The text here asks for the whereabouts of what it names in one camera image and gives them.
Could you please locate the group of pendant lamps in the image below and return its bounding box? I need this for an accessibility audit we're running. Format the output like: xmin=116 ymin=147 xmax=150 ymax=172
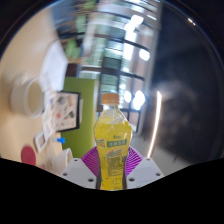
xmin=123 ymin=14 xmax=151 ymax=111

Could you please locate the flat round red coaster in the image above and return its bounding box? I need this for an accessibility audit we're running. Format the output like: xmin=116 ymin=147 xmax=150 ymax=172
xmin=20 ymin=144 xmax=37 ymax=167

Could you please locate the group of green-seated wooden chairs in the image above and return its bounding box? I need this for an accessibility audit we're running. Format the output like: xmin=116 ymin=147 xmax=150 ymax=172
xmin=58 ymin=33 xmax=88 ymax=64

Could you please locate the small blue-capped bottle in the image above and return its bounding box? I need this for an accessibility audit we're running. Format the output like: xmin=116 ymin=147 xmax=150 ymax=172
xmin=49 ymin=136 xmax=66 ymax=145

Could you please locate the white ceramic mug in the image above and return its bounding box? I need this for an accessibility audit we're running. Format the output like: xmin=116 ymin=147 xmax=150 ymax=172
xmin=9 ymin=77 xmax=45 ymax=120

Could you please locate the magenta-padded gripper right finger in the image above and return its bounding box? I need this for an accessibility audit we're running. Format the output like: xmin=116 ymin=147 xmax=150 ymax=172
xmin=123 ymin=145 xmax=165 ymax=190

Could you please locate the yellow drink bottle orange cap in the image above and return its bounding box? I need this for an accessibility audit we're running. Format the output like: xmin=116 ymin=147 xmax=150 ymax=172
xmin=93 ymin=92 xmax=133 ymax=191

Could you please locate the green upholstered bench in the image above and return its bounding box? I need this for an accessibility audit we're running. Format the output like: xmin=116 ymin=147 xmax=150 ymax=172
xmin=60 ymin=76 xmax=100 ymax=159

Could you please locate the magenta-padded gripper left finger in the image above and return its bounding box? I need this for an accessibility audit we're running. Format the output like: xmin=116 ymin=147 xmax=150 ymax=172
xmin=59 ymin=145 xmax=101 ymax=190

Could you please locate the small white flat device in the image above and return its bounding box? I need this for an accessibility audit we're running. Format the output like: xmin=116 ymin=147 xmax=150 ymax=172
xmin=33 ymin=130 xmax=49 ymax=154

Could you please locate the long curved ceiling light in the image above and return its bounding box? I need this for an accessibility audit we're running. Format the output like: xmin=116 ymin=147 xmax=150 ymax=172
xmin=147 ymin=90 xmax=163 ymax=158

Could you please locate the large black-framed window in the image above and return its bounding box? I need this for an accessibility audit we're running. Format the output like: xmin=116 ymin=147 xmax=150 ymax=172
xmin=78 ymin=0 xmax=161 ymax=134

